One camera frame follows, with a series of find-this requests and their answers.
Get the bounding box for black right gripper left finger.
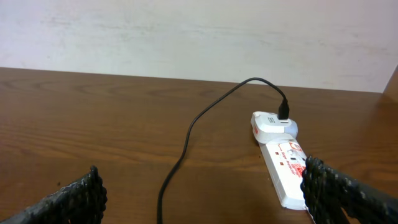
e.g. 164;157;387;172
1;166;108;224

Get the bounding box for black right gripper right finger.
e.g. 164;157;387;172
300;156;397;224

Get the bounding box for black USB charging cable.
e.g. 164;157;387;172
156;77;290;224

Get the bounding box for white power strip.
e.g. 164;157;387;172
260;140;307;210

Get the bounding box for white USB wall charger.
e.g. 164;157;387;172
251;111;298;144

